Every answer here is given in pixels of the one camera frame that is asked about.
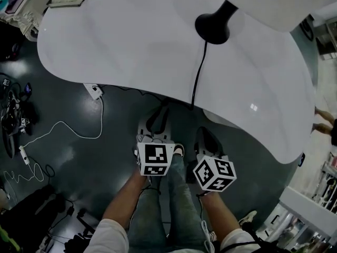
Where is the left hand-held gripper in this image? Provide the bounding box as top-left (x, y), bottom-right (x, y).
top-left (134, 106), bottom-right (176, 178)

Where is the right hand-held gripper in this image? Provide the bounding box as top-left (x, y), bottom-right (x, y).
top-left (192, 126), bottom-right (237, 192)

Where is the table lamp with cream shade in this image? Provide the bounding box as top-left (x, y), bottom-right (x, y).
top-left (194, 0), bottom-right (330, 45)

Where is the person's right forearm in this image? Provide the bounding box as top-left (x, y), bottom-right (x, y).
top-left (201, 191), bottom-right (242, 233)

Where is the black shoulder bag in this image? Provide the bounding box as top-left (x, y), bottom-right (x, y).
top-left (241, 221), bottom-right (280, 253)

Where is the person's left forearm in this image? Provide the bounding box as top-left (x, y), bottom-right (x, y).
top-left (101, 171), bottom-right (151, 226)

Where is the person's right shoe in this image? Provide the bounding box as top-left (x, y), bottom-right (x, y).
top-left (172, 143), bottom-right (185, 158)

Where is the person's right leg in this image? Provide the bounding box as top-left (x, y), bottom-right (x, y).
top-left (167, 154), bottom-right (210, 253)

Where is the person's leg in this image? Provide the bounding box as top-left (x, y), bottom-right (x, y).
top-left (167, 154), bottom-right (210, 253)
top-left (127, 186), bottom-right (169, 253)

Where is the large white power strip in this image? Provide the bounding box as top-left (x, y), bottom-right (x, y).
top-left (83, 83), bottom-right (104, 100)

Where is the beige sneaker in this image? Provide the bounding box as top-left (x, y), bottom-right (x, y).
top-left (238, 210), bottom-right (257, 226)

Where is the white curved vanity desk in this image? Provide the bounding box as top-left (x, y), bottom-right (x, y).
top-left (36, 0), bottom-right (316, 164)

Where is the person's left leg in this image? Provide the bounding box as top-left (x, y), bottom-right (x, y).
top-left (127, 186), bottom-right (169, 253)

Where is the white storage rack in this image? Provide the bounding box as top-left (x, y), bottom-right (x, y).
top-left (263, 186), bottom-right (337, 253)

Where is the person's white shirt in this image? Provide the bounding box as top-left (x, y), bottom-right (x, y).
top-left (88, 218), bottom-right (263, 253)

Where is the small white power strip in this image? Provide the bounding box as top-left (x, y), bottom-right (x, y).
top-left (18, 145), bottom-right (30, 165)

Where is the black equipment bag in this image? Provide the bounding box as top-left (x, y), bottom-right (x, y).
top-left (0, 184), bottom-right (66, 253)

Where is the grey shelf cabinet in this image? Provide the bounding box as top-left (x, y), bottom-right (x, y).
top-left (315, 17), bottom-right (337, 61)

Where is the large black case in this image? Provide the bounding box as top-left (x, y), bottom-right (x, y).
top-left (0, 22), bottom-right (24, 62)

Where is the white carved dressing table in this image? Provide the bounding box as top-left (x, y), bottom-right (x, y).
top-left (0, 0), bottom-right (51, 42)

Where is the long white power cable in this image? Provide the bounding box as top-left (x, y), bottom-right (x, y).
top-left (19, 98), bottom-right (104, 150)

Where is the black lamp cable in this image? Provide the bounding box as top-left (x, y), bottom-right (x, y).
top-left (101, 41), bottom-right (209, 110)

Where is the white braided cord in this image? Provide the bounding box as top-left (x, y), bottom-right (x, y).
top-left (201, 220), bottom-right (214, 252)

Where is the black floor cable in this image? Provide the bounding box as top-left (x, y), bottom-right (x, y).
top-left (27, 155), bottom-right (56, 179)

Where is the wavy white cable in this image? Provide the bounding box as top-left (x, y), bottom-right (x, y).
top-left (3, 163), bottom-right (44, 184)

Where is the pile of black gear cables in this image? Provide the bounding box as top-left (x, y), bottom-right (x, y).
top-left (0, 74), bottom-right (37, 159)

